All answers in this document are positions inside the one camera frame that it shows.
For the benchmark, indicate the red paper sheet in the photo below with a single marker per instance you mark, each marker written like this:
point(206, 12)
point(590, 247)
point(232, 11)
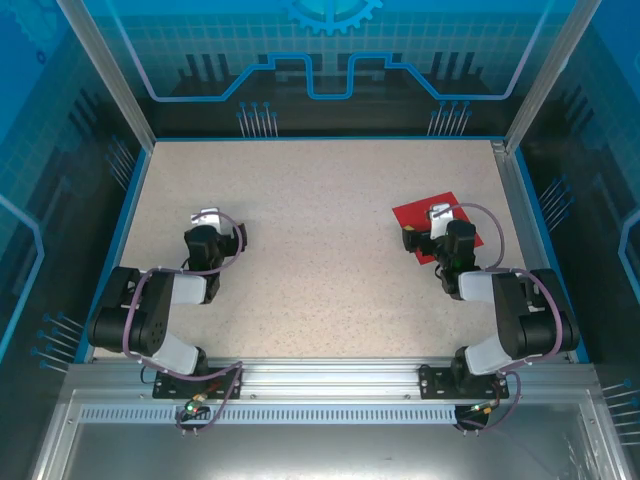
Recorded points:
point(412, 212)

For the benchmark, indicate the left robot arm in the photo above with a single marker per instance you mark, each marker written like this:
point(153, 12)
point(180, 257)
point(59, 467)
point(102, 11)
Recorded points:
point(155, 320)

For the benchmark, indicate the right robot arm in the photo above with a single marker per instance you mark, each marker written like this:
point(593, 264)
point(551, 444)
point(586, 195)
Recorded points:
point(515, 320)

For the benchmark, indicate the blue printed side panel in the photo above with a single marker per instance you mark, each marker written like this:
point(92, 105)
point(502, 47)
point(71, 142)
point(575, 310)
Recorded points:
point(600, 150)
point(40, 150)

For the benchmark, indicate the blue printed panel with gear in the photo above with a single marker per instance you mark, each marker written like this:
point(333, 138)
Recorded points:
point(325, 50)

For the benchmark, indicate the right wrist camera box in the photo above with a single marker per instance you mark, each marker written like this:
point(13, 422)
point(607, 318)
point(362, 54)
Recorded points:
point(439, 220)

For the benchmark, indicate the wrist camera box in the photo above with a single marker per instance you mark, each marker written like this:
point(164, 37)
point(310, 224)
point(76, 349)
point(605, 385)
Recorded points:
point(206, 217)
point(439, 220)

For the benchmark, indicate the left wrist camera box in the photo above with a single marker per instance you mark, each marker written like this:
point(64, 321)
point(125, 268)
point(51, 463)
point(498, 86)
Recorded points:
point(206, 217)

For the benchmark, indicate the aluminium side rail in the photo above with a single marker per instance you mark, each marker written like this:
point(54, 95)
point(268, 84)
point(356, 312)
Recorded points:
point(515, 200)

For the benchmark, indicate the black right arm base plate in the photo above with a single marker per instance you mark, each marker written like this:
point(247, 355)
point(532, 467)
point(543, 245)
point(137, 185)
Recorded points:
point(435, 382)

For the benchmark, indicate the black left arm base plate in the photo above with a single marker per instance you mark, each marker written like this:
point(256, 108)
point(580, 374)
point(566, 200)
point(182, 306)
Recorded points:
point(165, 387)

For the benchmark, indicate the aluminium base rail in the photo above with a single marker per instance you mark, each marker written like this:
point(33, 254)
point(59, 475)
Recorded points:
point(325, 375)

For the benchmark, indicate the aluminium frame post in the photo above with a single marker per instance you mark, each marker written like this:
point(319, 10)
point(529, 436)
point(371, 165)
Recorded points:
point(550, 75)
point(107, 75)

